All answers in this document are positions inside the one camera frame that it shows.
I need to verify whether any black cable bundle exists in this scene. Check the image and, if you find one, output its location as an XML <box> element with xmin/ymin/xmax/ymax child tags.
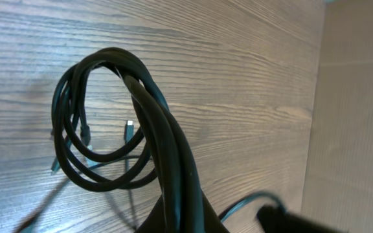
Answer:
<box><xmin>49</xmin><ymin>47</ymin><xmax>207</xmax><ymax>233</ymax></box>

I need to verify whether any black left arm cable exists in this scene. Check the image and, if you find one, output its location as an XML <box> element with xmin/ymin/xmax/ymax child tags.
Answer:
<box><xmin>218</xmin><ymin>190</ymin><xmax>286</xmax><ymax>224</ymax></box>

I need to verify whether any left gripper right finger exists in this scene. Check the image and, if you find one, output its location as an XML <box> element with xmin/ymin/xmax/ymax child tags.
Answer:
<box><xmin>201</xmin><ymin>192</ymin><xmax>229</xmax><ymax>233</ymax></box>

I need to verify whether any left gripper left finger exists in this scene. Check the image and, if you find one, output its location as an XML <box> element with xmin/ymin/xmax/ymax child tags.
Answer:
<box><xmin>135</xmin><ymin>194</ymin><xmax>174</xmax><ymax>233</ymax></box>

